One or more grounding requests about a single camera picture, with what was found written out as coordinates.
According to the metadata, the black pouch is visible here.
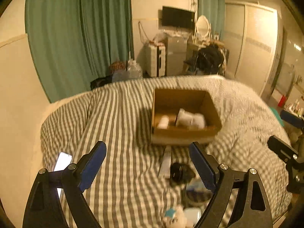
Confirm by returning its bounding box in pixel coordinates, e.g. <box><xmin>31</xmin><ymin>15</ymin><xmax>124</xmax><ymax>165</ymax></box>
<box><xmin>169</xmin><ymin>162</ymin><xmax>196</xmax><ymax>187</ymax></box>

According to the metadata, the white plush toy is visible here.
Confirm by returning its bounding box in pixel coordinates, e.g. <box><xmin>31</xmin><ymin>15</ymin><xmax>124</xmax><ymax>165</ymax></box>
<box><xmin>162</xmin><ymin>205</ymin><xmax>187</xmax><ymax>228</ymax></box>

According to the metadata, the white small bottle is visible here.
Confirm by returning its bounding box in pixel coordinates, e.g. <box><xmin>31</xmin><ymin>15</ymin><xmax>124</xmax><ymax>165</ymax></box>
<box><xmin>157</xmin><ymin>115</ymin><xmax>169</xmax><ymax>129</ymax></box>

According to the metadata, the white side table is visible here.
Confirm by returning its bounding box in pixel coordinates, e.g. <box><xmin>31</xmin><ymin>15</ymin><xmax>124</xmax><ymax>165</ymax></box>
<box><xmin>285</xmin><ymin>96</ymin><xmax>303</xmax><ymax>118</ymax></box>

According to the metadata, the white smartphone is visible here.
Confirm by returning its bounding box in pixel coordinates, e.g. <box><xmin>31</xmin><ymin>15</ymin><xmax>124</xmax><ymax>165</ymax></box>
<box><xmin>53</xmin><ymin>151</ymin><xmax>73</xmax><ymax>199</ymax></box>

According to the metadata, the brown cardboard box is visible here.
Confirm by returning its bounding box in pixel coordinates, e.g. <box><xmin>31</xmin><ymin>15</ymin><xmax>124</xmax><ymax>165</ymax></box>
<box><xmin>150</xmin><ymin>89</ymin><xmax>222</xmax><ymax>146</ymax></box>

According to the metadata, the grey checked duvet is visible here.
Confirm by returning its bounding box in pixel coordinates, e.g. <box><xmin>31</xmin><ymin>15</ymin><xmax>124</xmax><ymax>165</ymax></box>
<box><xmin>41</xmin><ymin>76</ymin><xmax>292</xmax><ymax>227</ymax></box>

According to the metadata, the white louvred wardrobe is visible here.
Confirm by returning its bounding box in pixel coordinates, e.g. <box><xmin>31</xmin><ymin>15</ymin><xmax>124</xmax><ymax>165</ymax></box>
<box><xmin>224</xmin><ymin>2</ymin><xmax>279</xmax><ymax>95</ymax></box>

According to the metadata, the black jacket on chair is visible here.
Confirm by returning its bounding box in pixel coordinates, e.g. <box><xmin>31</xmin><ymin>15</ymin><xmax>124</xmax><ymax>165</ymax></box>
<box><xmin>196</xmin><ymin>44</ymin><xmax>225</xmax><ymax>76</ymax></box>

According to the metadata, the wooden dressing table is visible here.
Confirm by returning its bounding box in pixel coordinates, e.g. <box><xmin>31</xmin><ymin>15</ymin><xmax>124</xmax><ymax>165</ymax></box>
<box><xmin>184</xmin><ymin>43</ymin><xmax>226</xmax><ymax>66</ymax></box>

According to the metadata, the white oval mirror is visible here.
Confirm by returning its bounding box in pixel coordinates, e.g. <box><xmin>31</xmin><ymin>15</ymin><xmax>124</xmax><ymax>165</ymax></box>
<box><xmin>195</xmin><ymin>15</ymin><xmax>211</xmax><ymax>41</ymax></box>

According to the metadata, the silver mini fridge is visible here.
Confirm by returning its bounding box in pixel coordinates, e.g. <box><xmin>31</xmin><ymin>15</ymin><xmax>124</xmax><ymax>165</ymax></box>
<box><xmin>165</xmin><ymin>36</ymin><xmax>187</xmax><ymax>76</ymax></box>

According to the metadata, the white suitcase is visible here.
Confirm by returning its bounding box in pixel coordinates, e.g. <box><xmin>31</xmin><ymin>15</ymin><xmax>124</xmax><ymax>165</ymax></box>
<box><xmin>145</xmin><ymin>43</ymin><xmax>166</xmax><ymax>77</ymax></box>

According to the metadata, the clear water jug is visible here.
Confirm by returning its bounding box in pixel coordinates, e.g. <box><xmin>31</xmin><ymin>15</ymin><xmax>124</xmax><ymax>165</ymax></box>
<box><xmin>126</xmin><ymin>59</ymin><xmax>143</xmax><ymax>80</ymax></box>

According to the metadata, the small green curtain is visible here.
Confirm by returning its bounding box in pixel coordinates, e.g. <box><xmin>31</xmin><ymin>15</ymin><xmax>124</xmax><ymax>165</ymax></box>
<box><xmin>197</xmin><ymin>0</ymin><xmax>226</xmax><ymax>39</ymax></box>

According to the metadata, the brown patterned basket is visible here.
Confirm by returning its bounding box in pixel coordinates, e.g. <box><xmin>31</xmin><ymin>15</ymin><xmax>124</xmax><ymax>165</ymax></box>
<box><xmin>109</xmin><ymin>61</ymin><xmax>126</xmax><ymax>75</ymax></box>

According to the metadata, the large green curtain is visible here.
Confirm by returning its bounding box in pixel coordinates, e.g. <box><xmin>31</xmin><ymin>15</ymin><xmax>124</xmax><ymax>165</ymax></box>
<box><xmin>25</xmin><ymin>0</ymin><xmax>134</xmax><ymax>102</ymax></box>

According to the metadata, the black wall television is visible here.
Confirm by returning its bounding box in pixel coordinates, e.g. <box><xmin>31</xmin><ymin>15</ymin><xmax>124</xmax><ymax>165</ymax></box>
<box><xmin>161</xmin><ymin>6</ymin><xmax>195</xmax><ymax>30</ymax></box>

